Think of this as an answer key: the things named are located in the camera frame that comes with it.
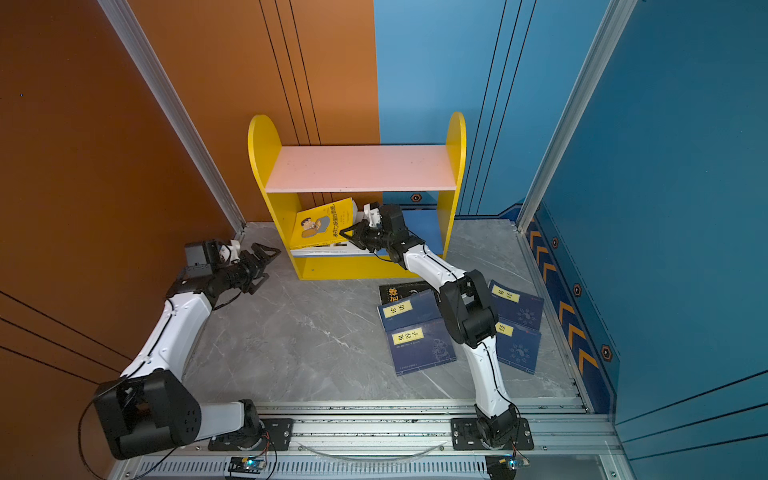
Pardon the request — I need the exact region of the left aluminium corner post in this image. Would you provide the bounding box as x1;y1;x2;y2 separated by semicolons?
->
98;0;247;239

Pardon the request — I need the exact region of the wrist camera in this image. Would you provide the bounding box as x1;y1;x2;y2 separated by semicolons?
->
356;202;381;228
217;240;241;263

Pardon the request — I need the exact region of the aluminium corner post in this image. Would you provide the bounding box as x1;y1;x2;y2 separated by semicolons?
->
515;0;638;233
98;0;247;239

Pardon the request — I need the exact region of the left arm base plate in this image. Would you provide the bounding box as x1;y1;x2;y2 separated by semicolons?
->
208;418;294;452

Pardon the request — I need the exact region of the left green circuit board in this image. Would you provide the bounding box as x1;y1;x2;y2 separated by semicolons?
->
226;456;269;479

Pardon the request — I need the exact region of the white La Dame book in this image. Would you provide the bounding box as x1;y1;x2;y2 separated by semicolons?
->
290;237;364;257

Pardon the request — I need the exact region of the green circuit board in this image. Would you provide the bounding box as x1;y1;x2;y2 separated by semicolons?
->
226;456;269;479
485;455;530;480

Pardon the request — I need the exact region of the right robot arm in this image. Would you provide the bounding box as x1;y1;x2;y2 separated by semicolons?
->
339;204;522;449

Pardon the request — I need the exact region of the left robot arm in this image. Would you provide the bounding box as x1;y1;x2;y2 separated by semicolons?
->
91;240;281;460

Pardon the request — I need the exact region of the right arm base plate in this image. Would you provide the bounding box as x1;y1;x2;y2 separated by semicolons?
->
450;417;535;452

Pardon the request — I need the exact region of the navy book yellow label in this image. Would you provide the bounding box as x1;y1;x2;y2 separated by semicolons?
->
387;319;457;376

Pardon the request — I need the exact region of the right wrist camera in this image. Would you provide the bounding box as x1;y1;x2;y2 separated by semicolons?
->
356;202;381;228

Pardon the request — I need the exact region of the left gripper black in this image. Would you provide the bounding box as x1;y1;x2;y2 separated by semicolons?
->
214;244;280;294

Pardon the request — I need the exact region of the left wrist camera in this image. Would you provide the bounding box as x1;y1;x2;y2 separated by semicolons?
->
217;240;241;263

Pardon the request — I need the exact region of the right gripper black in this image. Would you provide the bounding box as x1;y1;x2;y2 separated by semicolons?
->
339;221;394;254

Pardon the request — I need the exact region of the yellow pink blue bookshelf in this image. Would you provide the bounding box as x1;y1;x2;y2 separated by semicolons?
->
247;112;467;257

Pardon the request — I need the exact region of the aluminium frame rail front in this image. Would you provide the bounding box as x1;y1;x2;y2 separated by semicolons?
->
109;396;634;479

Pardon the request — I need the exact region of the right green circuit board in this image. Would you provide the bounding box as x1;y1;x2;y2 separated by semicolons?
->
485;455;530;480

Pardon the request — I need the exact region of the black book orange title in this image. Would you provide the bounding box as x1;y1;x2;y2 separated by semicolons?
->
378;281;432;305

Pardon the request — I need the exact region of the right aluminium corner post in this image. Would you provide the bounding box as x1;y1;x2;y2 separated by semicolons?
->
515;0;638;233

